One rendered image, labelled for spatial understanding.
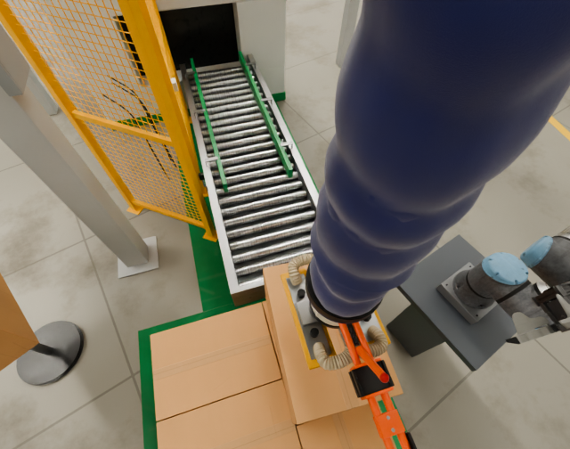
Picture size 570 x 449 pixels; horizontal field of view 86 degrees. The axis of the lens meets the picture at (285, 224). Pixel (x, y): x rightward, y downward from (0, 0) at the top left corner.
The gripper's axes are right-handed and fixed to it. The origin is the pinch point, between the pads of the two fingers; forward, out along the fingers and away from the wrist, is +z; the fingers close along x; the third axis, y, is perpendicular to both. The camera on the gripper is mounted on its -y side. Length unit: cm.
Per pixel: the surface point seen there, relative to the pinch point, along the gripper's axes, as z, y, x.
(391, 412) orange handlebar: 22.1, -6.3, -32.4
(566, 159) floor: -288, 137, -158
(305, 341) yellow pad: 37, 19, -45
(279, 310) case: 41, 37, -64
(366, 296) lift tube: 26.1, 17.3, -4.7
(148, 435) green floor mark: 127, 13, -158
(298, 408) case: 43, 1, -64
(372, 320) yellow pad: 12.4, 19.3, -44.3
